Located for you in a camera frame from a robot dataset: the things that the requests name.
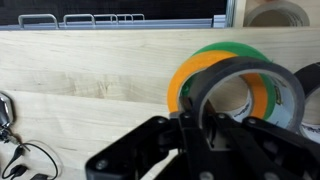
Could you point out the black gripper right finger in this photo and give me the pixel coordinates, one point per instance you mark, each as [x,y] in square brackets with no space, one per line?
[266,141]

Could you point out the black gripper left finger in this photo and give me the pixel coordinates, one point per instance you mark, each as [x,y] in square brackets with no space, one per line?
[133,150]

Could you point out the black tape roll white core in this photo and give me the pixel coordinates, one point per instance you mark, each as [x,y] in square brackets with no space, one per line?
[308,71]

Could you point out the green masking tape roll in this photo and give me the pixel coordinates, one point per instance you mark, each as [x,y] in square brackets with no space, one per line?
[240,47]

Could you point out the orange masking tape roll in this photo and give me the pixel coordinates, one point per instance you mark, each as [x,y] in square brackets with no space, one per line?
[190,70]

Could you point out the grey translucent tape roll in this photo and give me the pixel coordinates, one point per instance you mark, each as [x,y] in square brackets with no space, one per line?
[255,11]

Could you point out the shiny silver metal object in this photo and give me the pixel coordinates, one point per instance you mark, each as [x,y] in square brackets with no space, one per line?
[5,110]

